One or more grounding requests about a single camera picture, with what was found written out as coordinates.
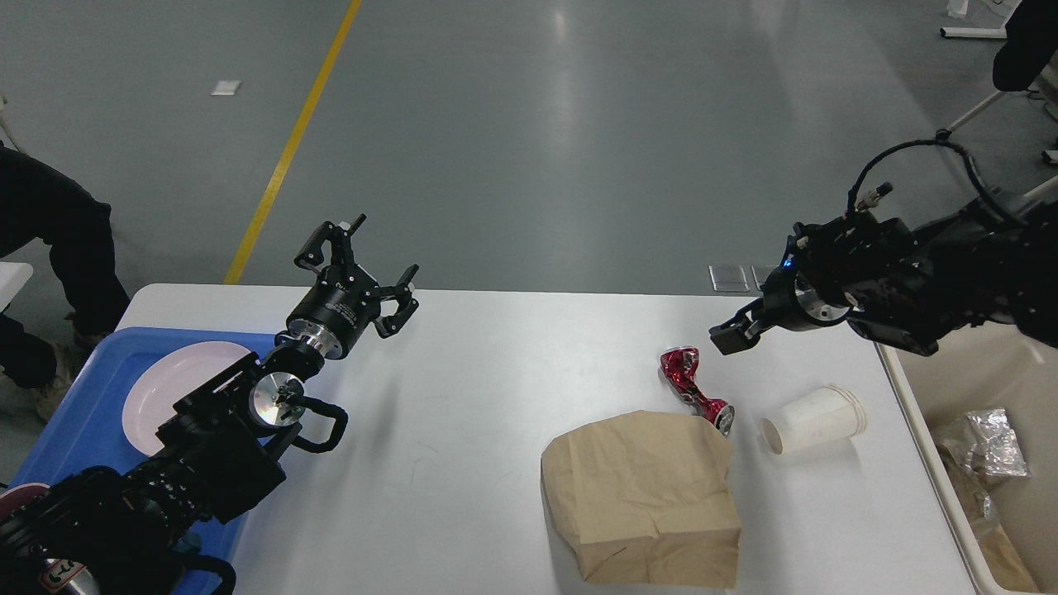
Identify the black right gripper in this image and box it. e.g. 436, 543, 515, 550
709, 263, 851, 355

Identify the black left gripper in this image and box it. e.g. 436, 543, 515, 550
275, 213, 420, 360

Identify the pink plastic plate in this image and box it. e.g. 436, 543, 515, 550
122, 341, 250, 456

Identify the foil ball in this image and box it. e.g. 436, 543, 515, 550
931, 407, 1032, 486

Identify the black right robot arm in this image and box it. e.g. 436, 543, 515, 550
709, 139, 1057, 355

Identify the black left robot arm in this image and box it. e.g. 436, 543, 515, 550
2, 215, 419, 594

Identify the clear floor plate left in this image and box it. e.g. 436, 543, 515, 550
709, 264, 751, 293

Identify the clear floor plate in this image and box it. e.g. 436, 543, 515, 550
749, 264, 776, 293
709, 264, 751, 293

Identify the clear floor plate right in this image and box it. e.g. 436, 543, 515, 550
749, 264, 776, 293

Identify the crushed red can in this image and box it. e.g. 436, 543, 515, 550
659, 346, 736, 437

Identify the white crumpled tissue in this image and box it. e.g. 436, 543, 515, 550
760, 384, 869, 455

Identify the brown paper bag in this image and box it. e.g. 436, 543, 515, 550
541, 411, 743, 590

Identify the beige plastic bin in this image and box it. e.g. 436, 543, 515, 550
878, 324, 1057, 594

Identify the person in black trousers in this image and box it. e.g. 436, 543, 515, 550
1, 146, 130, 422

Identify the brown paper in bin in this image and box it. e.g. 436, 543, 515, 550
971, 520, 1040, 593

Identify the pink mug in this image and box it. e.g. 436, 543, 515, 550
0, 483, 50, 520

